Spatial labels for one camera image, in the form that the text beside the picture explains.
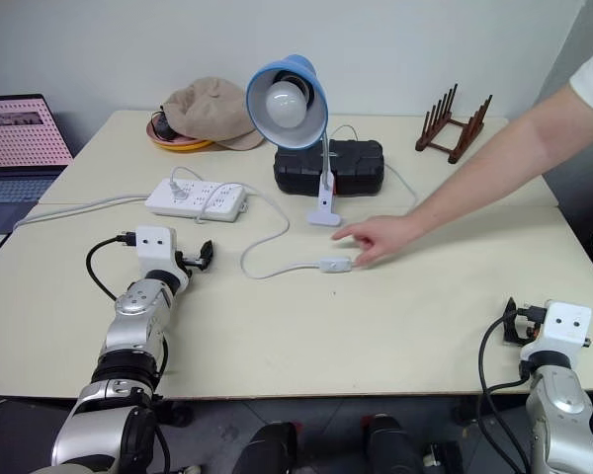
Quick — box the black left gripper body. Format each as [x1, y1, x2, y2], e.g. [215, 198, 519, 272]
[174, 249, 204, 271]

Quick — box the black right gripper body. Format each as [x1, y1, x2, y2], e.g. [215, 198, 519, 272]
[515, 305, 546, 343]

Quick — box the white inline cord switch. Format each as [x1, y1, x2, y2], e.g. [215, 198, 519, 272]
[317, 256, 356, 274]

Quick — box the blue desk lamp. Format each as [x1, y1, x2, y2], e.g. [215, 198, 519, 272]
[245, 53, 345, 228]

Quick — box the person's bare hand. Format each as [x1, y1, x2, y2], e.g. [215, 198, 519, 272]
[330, 213, 423, 271]

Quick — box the white power strip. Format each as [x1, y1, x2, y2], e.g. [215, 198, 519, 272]
[144, 178, 250, 222]

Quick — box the small black object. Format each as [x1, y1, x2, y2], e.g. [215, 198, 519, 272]
[152, 112, 178, 141]

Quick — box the beige cap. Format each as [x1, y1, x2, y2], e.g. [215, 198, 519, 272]
[161, 76, 266, 151]

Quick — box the white light bulb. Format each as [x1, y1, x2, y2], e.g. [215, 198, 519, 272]
[263, 80, 311, 130]

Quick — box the dark rounded shape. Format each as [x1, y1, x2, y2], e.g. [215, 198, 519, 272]
[359, 414, 426, 474]
[230, 421, 298, 474]

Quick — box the black plastic case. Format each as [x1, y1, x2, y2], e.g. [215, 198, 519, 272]
[272, 138, 388, 197]

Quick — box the brown wooden rack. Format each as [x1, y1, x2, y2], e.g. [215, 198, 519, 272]
[414, 82, 494, 165]

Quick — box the laptop with pink screen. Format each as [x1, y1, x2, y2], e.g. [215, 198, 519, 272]
[0, 93, 76, 258]

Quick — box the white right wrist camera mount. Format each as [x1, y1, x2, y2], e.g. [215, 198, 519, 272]
[519, 299, 593, 362]

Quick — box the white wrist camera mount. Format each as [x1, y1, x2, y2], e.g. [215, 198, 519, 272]
[134, 225, 178, 274]
[519, 299, 593, 362]

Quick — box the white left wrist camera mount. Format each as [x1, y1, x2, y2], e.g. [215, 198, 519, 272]
[134, 225, 178, 274]

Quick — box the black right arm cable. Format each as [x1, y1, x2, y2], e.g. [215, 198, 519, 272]
[476, 314, 531, 474]

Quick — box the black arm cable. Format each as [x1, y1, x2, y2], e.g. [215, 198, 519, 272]
[85, 230, 140, 302]
[476, 314, 531, 474]

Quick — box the white lamp cord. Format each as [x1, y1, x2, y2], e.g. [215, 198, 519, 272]
[169, 123, 419, 281]

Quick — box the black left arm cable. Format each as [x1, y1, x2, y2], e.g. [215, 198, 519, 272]
[85, 230, 140, 302]

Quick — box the grey power strip cable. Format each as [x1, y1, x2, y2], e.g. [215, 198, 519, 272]
[12, 194, 152, 231]

